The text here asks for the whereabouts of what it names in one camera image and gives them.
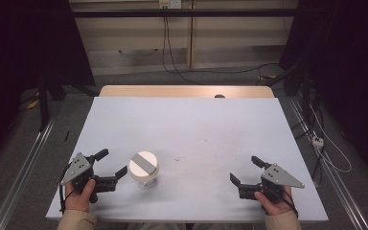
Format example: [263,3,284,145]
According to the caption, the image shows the aluminium floor rail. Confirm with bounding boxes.
[287,95,368,230]
[0,117,58,230]

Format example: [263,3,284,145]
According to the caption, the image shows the right hand-held gripper black cable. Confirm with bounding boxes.
[262,186,300,219]

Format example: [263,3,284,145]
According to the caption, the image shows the black curtain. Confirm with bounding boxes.
[279,0,368,185]
[0,0,96,172]

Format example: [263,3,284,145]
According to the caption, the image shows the white power strip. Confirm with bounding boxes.
[311,135,326,150]

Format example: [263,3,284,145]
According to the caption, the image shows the left hand-held gripper black cable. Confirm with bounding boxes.
[58,162,78,215]

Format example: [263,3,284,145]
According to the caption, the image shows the person's left hand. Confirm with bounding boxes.
[64,178,97,214]

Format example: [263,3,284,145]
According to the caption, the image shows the black hanging cable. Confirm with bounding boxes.
[161,15,205,85]

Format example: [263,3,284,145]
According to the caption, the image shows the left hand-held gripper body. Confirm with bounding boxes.
[59,152,119,204]

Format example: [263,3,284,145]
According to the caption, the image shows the hand-held gripper black cable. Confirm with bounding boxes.
[262,186,300,219]
[58,162,78,215]

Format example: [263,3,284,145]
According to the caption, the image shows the black floor cable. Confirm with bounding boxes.
[172,62,281,77]

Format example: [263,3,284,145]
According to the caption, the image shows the black metal stand post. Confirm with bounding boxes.
[301,68,312,127]

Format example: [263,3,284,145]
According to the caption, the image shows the white board on table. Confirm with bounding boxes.
[45,96,330,223]

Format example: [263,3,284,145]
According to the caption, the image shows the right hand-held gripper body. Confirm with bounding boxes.
[238,162,305,204]

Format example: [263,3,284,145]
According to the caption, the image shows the black horizontal metal bar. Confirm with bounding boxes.
[71,9,301,18]

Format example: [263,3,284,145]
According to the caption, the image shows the white wall socket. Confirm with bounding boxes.
[158,0,182,10]

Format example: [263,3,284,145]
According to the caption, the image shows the person's right hand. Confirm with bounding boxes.
[253,186,293,217]

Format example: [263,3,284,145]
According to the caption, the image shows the wooden table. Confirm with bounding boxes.
[99,84,275,99]

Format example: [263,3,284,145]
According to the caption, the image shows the black metal stand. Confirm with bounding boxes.
[37,72,52,132]

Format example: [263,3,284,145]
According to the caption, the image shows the white floor cable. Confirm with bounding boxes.
[309,104,353,174]

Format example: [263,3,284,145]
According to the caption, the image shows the clear plastic jar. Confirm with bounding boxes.
[132,173,160,190]

